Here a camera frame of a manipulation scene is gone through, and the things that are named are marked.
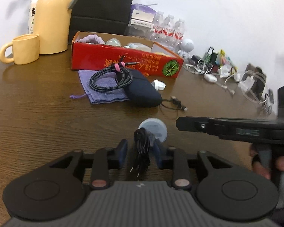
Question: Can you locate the red cardboard box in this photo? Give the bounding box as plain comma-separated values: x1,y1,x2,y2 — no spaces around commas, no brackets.
71,31,184,79

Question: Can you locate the purple drawstring cloth bag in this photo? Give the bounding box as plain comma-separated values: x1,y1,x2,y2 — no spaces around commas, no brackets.
70,70,129,104

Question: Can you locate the water bottle right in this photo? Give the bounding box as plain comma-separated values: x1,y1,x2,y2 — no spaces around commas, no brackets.
172,19,185,48

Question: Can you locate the black paper bag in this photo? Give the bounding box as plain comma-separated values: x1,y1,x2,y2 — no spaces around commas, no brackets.
68,0,132,43

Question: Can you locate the green white packet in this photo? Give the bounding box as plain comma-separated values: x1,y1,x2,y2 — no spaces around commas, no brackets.
105,38,122,47

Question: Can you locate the yellow mug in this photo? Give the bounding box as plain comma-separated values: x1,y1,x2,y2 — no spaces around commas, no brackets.
0,33,40,65

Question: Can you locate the yellow thermos jug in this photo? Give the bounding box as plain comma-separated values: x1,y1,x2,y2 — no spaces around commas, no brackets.
34,0,78,55

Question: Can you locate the clear plastic container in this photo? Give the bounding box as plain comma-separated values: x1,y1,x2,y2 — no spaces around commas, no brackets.
125,25,152,39

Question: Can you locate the purple fluffy scrunchie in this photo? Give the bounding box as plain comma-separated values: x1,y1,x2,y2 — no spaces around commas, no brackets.
79,34,105,45

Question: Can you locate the black braided cable coil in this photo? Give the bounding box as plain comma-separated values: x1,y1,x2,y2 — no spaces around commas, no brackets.
88,61,140,93

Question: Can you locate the white charging cable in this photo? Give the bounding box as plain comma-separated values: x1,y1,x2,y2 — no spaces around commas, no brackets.
183,58,236,95

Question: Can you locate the thin black usb cable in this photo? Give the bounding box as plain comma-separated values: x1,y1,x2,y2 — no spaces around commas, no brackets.
159,95,189,112

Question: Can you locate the small white round case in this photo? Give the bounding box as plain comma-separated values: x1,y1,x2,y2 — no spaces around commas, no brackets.
151,79,166,91

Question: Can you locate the right hand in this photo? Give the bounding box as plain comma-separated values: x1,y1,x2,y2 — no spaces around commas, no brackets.
249,145,284,180

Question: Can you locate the purple tissue pack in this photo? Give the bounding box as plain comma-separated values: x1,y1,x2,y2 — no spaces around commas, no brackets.
130,4,156,23

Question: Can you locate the water bottle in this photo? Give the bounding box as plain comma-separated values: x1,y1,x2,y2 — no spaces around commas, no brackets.
162,14,175,45
150,11,164,42
172,19,185,48

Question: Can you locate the water bottle middle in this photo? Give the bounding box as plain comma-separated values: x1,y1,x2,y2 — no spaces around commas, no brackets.
162,14,175,45

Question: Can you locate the black power adapter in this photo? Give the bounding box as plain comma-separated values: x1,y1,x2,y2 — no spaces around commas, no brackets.
191,55,203,64

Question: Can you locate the white flat box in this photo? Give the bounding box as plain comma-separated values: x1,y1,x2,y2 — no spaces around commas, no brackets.
129,19,153,29

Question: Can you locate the water bottle left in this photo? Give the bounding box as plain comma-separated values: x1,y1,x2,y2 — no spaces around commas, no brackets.
150,11,164,42

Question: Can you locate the yellow white plush toy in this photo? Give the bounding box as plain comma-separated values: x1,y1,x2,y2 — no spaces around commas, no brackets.
154,52,171,57

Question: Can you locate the white round charger with cable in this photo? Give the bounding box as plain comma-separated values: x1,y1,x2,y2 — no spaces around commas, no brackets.
130,118,168,178

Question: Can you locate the white earbuds case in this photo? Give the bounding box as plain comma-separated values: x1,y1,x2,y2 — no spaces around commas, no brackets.
204,73,218,84

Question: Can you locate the white plastic bottle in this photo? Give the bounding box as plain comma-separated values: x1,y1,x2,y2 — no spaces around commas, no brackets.
124,43,152,53

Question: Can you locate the navy blue pouch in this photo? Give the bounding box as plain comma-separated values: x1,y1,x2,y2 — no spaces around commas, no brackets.
124,69,162,108

